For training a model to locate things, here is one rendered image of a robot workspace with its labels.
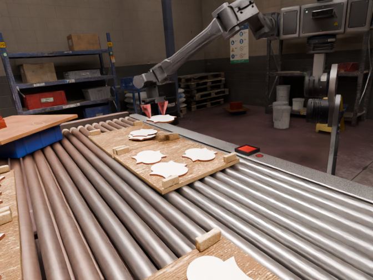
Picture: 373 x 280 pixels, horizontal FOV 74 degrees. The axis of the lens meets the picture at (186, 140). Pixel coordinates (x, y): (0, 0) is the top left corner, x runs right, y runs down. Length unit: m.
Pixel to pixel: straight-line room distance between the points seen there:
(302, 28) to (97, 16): 5.24
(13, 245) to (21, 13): 5.40
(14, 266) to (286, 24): 1.45
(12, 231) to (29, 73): 4.54
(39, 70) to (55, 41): 0.94
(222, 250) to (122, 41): 6.07
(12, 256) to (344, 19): 1.52
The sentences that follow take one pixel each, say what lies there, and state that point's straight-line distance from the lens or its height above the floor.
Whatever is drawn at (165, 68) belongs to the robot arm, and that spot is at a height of 1.28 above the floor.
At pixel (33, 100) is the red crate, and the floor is 0.81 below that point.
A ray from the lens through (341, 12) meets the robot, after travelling 1.48.
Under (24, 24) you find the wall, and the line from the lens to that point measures 5.89.
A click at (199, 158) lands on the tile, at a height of 0.94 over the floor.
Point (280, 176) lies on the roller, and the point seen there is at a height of 0.91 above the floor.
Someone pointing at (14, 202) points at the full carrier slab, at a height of 0.94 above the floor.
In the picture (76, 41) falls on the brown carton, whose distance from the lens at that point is 5.36.
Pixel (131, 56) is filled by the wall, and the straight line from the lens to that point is 6.48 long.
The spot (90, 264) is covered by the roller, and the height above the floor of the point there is 0.92.
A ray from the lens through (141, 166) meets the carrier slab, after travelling 0.96.
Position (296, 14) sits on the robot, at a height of 1.48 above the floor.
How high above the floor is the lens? 1.31
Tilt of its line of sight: 18 degrees down
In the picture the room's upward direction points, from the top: 4 degrees counter-clockwise
